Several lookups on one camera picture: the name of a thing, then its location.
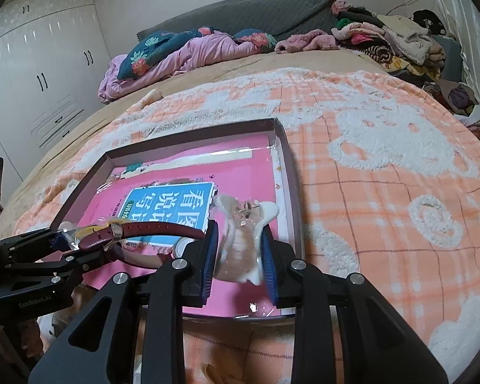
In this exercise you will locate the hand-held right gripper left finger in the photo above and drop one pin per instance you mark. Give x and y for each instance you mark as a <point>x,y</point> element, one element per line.
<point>210,256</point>

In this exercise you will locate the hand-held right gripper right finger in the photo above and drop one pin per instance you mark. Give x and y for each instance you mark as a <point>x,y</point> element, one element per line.
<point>270,264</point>

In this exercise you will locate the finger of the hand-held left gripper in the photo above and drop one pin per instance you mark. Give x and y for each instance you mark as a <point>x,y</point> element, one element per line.
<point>56,268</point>
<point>32,242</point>

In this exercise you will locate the shallow cardboard box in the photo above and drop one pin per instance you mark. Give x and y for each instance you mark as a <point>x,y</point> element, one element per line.
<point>290,192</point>

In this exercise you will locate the orange plaid blanket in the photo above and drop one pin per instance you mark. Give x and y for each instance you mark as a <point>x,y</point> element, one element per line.
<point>384,208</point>

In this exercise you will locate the white wardrobe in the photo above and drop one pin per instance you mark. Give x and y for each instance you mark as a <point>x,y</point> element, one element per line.
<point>44,68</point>

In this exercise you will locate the tan bedsheet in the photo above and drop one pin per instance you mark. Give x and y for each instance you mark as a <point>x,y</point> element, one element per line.
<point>244,68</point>

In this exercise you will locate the pink duvet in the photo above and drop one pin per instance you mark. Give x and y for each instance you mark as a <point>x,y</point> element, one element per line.
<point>208,50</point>

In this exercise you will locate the teal floral pillow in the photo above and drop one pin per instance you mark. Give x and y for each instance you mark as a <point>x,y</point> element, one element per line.
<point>152,48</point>
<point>256,39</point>

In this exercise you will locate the pink fuzzy garment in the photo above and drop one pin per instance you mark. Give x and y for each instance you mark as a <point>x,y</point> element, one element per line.
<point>304,42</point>

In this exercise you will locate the grey headboard cushion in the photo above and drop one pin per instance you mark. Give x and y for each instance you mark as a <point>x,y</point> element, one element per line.
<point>264,12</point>

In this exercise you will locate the pile of clothes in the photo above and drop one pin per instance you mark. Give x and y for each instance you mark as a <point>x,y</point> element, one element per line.
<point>404,40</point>

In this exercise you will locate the white satin curtain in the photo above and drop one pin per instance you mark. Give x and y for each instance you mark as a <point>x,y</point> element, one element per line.
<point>476,48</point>

